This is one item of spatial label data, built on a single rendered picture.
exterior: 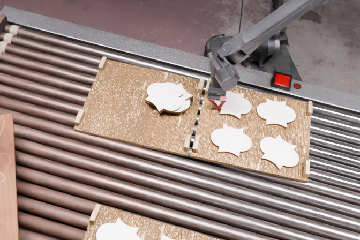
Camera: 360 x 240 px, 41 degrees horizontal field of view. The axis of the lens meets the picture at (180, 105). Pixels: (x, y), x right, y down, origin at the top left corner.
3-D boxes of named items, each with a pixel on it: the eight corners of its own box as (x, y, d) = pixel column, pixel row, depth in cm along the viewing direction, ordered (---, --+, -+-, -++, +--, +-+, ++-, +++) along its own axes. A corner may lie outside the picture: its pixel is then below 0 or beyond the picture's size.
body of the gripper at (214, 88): (230, 77, 177) (229, 62, 171) (225, 97, 170) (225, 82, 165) (212, 75, 178) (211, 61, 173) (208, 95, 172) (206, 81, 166)
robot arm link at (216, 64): (222, 51, 167) (207, 57, 166) (230, 64, 162) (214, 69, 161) (222, 66, 172) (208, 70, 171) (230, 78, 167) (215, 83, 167)
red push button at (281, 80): (275, 75, 195) (275, 72, 194) (289, 78, 195) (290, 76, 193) (272, 85, 191) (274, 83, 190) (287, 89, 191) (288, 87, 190)
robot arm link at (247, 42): (340, -18, 153) (325, -37, 145) (347, -7, 149) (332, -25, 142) (233, 57, 171) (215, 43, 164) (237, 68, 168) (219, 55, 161)
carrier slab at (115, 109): (103, 61, 191) (103, 58, 189) (204, 83, 188) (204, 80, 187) (73, 131, 169) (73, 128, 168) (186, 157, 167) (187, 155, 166)
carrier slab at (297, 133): (207, 83, 188) (207, 80, 187) (309, 105, 186) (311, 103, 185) (190, 157, 167) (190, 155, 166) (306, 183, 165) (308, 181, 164)
